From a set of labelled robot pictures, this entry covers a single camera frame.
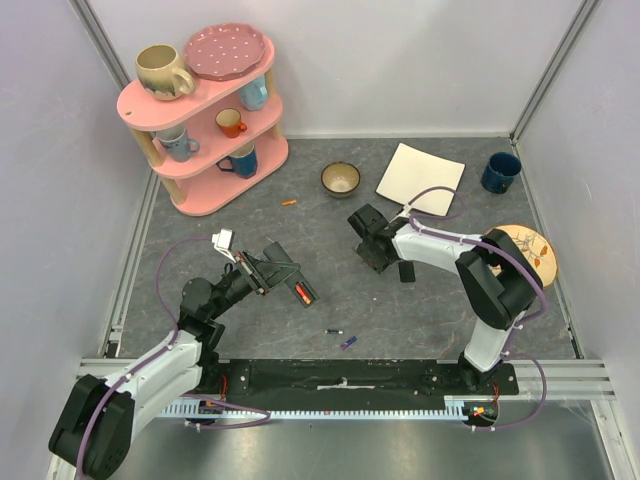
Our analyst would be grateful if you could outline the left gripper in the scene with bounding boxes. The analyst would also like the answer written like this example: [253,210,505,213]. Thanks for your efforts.
[209,248,300,319]

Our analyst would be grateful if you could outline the black remote control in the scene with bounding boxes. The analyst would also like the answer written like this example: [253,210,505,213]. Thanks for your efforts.
[263,242,318,308]

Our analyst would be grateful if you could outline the red orange battery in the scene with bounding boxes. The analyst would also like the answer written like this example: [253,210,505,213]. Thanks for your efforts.
[295,284,313,305]

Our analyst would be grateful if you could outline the black battery cover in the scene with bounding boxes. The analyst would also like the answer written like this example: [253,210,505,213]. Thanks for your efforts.
[398,261,416,283]

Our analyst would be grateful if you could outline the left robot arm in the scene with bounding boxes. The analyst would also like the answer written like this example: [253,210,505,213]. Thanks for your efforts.
[48,242,317,479]

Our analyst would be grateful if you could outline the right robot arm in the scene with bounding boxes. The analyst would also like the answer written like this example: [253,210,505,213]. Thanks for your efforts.
[348,204,546,394]

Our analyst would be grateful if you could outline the white square plate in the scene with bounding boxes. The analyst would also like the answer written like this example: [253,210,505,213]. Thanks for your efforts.
[376,143,466,217]

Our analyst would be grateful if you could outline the beige brown ceramic bowl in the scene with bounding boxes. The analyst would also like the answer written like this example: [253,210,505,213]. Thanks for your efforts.
[321,162,361,198]

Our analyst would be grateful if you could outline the blue purple battery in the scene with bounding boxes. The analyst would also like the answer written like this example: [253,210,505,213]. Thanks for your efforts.
[340,336,357,350]

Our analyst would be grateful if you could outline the dark blue faceted mug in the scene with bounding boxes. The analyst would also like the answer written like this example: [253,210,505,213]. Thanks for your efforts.
[216,141,258,179]

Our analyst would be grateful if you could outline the pink three-tier shelf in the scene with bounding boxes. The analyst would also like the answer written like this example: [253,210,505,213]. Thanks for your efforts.
[117,38,289,216]

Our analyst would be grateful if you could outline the navy blue cup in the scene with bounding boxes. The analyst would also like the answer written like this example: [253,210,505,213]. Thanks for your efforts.
[481,152,521,194]

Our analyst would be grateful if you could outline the grey blue mug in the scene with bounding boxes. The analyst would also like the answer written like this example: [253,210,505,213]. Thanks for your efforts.
[156,125,200,163]

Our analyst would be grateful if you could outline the orange mug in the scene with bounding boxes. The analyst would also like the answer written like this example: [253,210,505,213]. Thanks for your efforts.
[215,108,247,138]

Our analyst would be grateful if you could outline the round wooden bird coaster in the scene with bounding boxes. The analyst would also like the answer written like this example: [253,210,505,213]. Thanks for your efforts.
[495,224,558,289]

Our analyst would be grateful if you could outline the light blue mug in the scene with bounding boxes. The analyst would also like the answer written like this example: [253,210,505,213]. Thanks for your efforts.
[237,75,269,111]

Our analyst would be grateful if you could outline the pink polka dot plate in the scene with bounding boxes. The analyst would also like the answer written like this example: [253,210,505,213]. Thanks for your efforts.
[183,23,266,81]

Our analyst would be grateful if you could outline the beige ceramic mug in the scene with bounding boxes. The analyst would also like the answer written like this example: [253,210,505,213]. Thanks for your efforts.
[136,44,196,101]

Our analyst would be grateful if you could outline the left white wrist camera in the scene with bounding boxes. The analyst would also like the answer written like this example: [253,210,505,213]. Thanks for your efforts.
[211,228,235,263]

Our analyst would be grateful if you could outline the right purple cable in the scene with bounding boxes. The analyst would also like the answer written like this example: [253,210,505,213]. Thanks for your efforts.
[407,186,549,432]

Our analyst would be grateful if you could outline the purple cable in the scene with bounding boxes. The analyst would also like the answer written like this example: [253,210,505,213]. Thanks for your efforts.
[407,186,549,432]
[77,237,274,476]

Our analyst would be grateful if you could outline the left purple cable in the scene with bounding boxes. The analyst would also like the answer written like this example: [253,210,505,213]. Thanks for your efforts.
[77,237,274,476]

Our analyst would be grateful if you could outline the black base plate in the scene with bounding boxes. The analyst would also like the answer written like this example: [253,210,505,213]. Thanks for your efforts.
[195,359,519,412]

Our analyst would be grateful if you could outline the white slotted cable duct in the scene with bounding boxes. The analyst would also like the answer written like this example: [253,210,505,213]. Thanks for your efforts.
[157,398,469,421]

